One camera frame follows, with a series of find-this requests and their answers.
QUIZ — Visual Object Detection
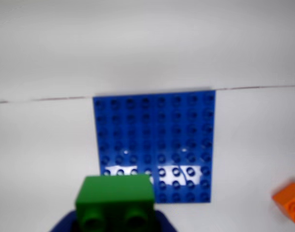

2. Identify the green 2x2 building block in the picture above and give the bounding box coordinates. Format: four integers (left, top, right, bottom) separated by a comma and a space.
75, 174, 156, 232

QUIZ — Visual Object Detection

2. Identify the orange 2x2 building block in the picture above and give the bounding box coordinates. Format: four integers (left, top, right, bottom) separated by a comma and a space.
272, 180, 295, 224

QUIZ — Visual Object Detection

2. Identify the blue 8x8 building plate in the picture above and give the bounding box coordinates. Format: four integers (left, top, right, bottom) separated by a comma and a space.
92, 89, 217, 204

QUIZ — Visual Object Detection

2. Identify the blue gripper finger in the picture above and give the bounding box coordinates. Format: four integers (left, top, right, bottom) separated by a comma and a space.
48, 209, 78, 232
153, 209, 178, 232

